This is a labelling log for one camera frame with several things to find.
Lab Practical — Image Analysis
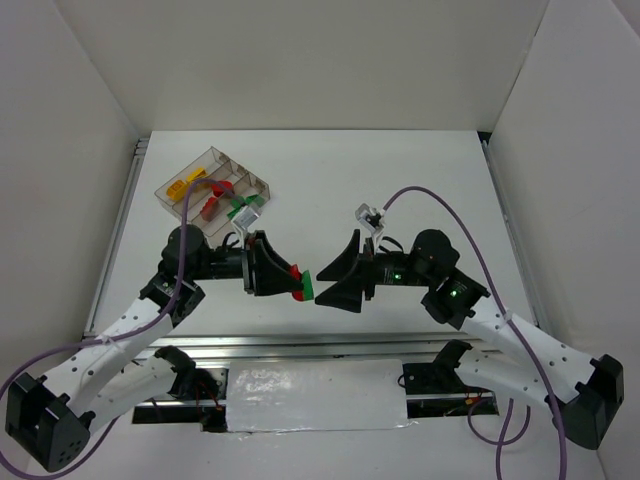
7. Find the red half-round lego brick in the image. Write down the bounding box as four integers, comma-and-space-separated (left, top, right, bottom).
289, 264, 304, 302

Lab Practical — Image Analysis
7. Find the green half-round lego brick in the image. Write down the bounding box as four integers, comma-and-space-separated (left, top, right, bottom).
301, 270, 314, 301

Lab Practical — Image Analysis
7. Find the red rectangular lego brick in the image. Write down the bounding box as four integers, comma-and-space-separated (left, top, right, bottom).
200, 196, 219, 222

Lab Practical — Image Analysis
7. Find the green lego plate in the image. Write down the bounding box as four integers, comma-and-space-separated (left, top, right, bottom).
245, 195, 266, 207

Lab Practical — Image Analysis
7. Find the red rounded lego brick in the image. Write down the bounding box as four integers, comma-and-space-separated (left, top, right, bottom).
211, 180, 233, 198

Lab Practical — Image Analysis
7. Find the yellow rounded lego brick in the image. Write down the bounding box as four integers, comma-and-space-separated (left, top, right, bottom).
166, 179, 189, 203

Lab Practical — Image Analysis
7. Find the yellow rectangular lego brick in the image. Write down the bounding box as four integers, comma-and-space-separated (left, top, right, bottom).
186, 167, 207, 183

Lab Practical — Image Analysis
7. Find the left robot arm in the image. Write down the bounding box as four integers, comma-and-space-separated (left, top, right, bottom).
1, 225, 305, 479

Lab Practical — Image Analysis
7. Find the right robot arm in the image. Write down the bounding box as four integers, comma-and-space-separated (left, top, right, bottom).
315, 229, 624, 450

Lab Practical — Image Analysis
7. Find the clear compartment organizer tray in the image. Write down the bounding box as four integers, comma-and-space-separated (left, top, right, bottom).
155, 147, 271, 246

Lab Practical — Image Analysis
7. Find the white cover panel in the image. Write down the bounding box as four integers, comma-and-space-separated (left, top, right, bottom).
226, 359, 410, 433

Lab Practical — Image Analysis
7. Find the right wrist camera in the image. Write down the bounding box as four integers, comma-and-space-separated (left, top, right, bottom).
355, 203, 385, 249

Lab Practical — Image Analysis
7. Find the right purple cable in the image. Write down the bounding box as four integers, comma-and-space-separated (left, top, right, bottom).
382, 186, 569, 480

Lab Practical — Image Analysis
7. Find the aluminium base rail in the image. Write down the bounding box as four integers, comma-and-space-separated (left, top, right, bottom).
134, 333, 497, 365

